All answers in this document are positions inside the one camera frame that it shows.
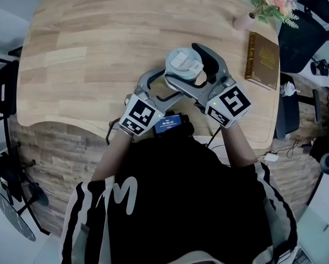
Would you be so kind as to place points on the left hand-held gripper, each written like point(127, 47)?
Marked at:
point(137, 115)

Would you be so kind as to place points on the black and white shirt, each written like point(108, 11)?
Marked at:
point(181, 202)

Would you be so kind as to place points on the brown hardcover book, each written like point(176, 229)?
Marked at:
point(263, 62)

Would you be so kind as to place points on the pale travel cup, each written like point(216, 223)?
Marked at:
point(199, 77)

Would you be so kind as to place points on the black tripod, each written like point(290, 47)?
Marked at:
point(11, 180)

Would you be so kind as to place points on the black equipment stand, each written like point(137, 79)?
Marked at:
point(2, 92)

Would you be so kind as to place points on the black chest device with screen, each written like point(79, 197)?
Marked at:
point(168, 122)

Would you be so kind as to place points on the person's right forearm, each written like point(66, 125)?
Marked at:
point(237, 144)

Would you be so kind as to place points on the black office chair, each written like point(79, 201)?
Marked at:
point(299, 43)

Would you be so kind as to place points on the black chair with armrest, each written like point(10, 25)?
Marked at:
point(287, 114)

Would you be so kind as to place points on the person's left forearm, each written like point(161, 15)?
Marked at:
point(112, 155)

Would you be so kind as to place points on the pink artificial flower bouquet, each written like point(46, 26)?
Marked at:
point(274, 1)

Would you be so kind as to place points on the pink vase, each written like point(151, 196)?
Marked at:
point(243, 22)

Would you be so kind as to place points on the pale travel cup lid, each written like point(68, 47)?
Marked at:
point(182, 63)

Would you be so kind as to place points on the white power adapter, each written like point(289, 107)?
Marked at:
point(271, 157)

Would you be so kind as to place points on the dark round marble stool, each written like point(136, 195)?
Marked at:
point(14, 219)

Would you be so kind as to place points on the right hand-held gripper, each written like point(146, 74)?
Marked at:
point(227, 103)

